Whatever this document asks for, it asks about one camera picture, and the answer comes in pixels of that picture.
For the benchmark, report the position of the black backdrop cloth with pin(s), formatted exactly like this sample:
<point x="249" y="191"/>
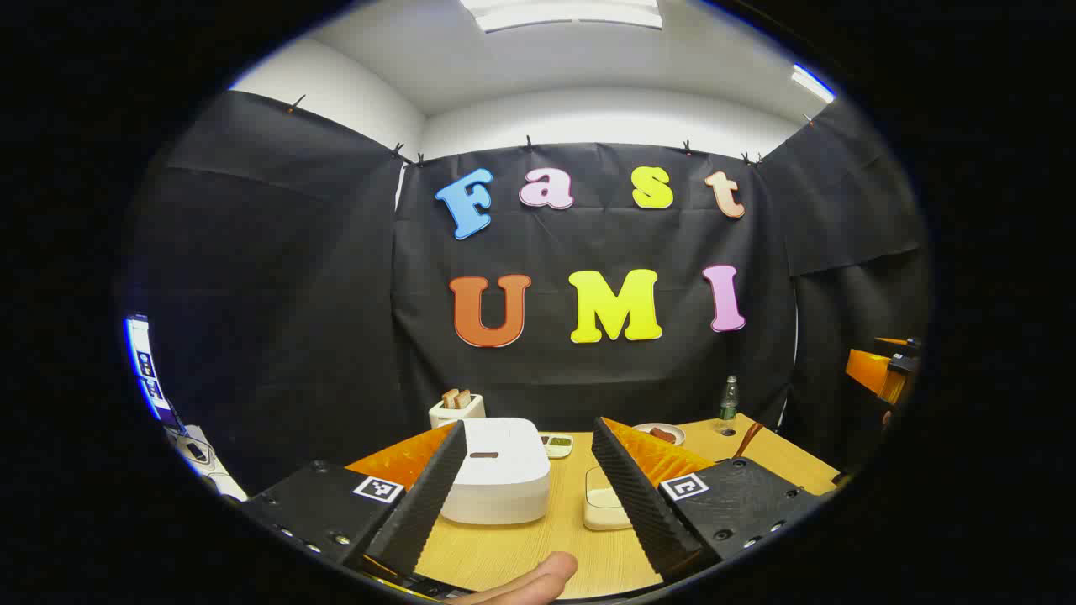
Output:
<point x="277" y="319"/>

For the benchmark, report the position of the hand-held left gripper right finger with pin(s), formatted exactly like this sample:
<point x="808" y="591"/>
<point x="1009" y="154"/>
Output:
<point x="643" y="504"/>

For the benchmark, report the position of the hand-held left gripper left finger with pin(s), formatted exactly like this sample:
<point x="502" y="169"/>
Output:
<point x="420" y="504"/>

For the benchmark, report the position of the white divided sauce dish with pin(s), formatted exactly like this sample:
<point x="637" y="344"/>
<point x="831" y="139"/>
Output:
<point x="556" y="444"/>

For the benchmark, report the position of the white round plate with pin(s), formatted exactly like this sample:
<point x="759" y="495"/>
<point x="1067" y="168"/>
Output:
<point x="643" y="430"/>

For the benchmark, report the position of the toast slice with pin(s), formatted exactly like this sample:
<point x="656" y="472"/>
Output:
<point x="463" y="397"/>
<point x="450" y="398"/>

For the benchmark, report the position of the small ceiling light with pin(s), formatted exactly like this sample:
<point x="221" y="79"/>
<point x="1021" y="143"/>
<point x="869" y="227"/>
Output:
<point x="812" y="82"/>

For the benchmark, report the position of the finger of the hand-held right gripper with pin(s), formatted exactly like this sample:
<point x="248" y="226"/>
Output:
<point x="870" y="368"/>

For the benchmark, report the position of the wooden spoon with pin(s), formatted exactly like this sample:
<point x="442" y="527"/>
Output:
<point x="747" y="439"/>

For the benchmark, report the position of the white device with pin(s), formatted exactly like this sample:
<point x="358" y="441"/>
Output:
<point x="202" y="458"/>

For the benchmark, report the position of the white toaster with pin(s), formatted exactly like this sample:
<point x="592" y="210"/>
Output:
<point x="458" y="414"/>

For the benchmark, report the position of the white rice cooker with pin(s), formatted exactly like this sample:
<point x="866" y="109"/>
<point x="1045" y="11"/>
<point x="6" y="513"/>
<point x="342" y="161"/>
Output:
<point x="504" y="479"/>

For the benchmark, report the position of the large ceiling light panel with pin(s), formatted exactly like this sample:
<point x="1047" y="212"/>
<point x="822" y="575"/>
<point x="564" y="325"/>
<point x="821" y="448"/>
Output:
<point x="567" y="13"/>

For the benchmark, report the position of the clear container of rice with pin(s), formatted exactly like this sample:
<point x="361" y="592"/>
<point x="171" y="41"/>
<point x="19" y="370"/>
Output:
<point x="603" y="502"/>

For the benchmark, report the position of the clear green-label water bottle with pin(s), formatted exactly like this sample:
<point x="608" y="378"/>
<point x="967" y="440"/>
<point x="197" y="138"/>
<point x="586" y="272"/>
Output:
<point x="729" y="402"/>

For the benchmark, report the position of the white blue banner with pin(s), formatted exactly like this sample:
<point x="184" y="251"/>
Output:
<point x="145" y="365"/>

